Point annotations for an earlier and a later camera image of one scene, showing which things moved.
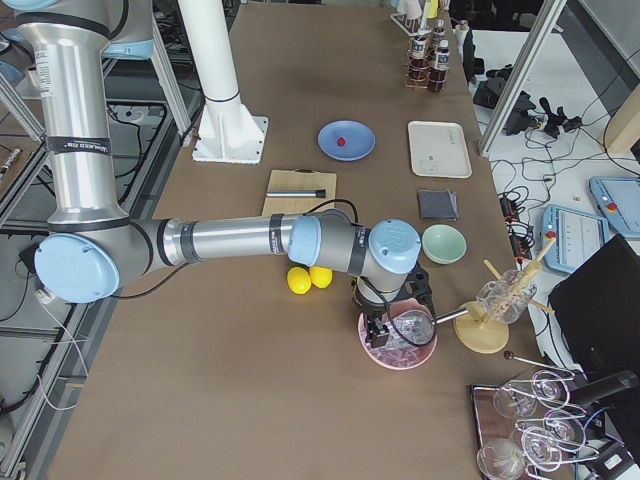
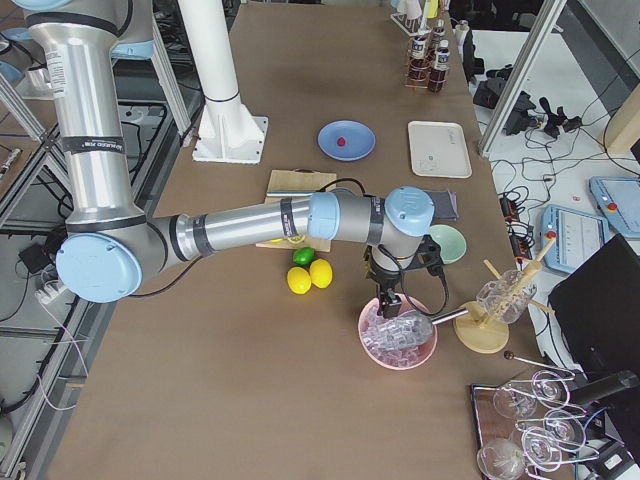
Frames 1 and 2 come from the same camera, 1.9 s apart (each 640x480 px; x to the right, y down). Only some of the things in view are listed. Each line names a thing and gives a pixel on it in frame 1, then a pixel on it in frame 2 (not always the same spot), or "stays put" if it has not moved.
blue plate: [346, 140] stays put
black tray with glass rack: [531, 425] stays put
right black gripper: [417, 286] to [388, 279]
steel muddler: [317, 193] stays put
